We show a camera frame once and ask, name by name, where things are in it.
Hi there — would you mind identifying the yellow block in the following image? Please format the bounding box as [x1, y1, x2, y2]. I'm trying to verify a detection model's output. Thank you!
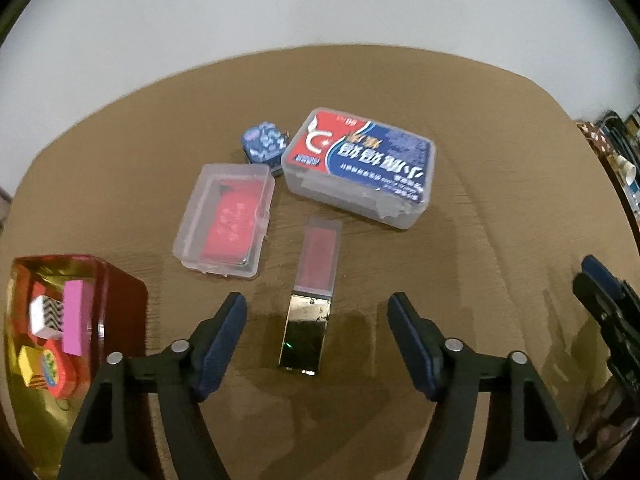
[17, 346, 51, 390]

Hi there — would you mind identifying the red round-label toy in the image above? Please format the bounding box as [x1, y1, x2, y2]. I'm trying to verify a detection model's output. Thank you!
[40, 340, 92, 400]

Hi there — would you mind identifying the brown floral cloth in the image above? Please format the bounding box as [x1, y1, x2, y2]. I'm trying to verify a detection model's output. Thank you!
[575, 121, 608, 158]

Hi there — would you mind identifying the large clear box blue label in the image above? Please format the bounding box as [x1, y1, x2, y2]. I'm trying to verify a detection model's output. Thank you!
[280, 106, 437, 231]

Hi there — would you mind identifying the red tin box gold inside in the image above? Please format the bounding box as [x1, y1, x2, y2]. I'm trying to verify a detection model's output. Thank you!
[0, 254, 149, 480]

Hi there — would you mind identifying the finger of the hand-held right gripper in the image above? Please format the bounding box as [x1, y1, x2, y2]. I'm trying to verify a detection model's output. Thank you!
[572, 254, 640, 333]
[602, 320, 640, 386]

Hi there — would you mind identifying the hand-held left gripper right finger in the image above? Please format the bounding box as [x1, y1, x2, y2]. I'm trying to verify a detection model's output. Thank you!
[388, 291, 583, 480]

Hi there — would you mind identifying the white cube box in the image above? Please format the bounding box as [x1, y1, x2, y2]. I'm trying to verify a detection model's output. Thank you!
[29, 296, 66, 338]

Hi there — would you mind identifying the small blue paw-print case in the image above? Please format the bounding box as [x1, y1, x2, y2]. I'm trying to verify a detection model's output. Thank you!
[241, 121, 292, 177]

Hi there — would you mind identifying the small clear plastic box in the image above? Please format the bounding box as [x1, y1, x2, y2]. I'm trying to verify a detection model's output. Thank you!
[172, 162, 277, 279]

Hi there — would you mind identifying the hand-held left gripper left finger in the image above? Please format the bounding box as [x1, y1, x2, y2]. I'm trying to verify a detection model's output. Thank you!
[59, 291, 248, 480]

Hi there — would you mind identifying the pink block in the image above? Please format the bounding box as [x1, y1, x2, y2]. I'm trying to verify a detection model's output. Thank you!
[62, 280, 97, 356]

